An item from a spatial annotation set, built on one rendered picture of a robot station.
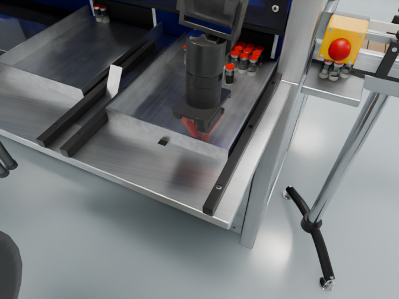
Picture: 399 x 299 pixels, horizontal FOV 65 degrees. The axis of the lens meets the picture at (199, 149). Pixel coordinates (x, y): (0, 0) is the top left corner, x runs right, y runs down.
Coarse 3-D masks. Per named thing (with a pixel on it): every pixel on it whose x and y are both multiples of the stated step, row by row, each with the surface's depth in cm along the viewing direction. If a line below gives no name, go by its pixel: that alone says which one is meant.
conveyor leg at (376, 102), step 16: (368, 96) 84; (384, 96) 80; (368, 112) 85; (352, 128) 92; (368, 128) 88; (352, 144) 94; (336, 160) 103; (352, 160) 99; (336, 176) 105; (320, 192) 117; (320, 208) 120
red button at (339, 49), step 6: (336, 42) 59; (342, 42) 58; (348, 42) 59; (330, 48) 60; (336, 48) 59; (342, 48) 58; (348, 48) 58; (330, 54) 60; (336, 54) 60; (342, 54) 59; (348, 54) 59; (336, 60) 61
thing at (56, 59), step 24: (72, 24) 90; (96, 24) 91; (120, 24) 91; (24, 48) 78; (48, 48) 82; (72, 48) 82; (96, 48) 82; (120, 48) 82; (0, 72) 74; (24, 72) 70; (48, 72) 75; (72, 72) 75; (96, 72) 75; (72, 96) 68
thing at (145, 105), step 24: (168, 48) 76; (144, 72) 69; (168, 72) 75; (264, 72) 75; (120, 96) 64; (144, 96) 68; (168, 96) 68; (240, 96) 68; (120, 120) 62; (144, 120) 58; (168, 120) 63; (240, 120) 63; (192, 144) 57; (216, 144) 54
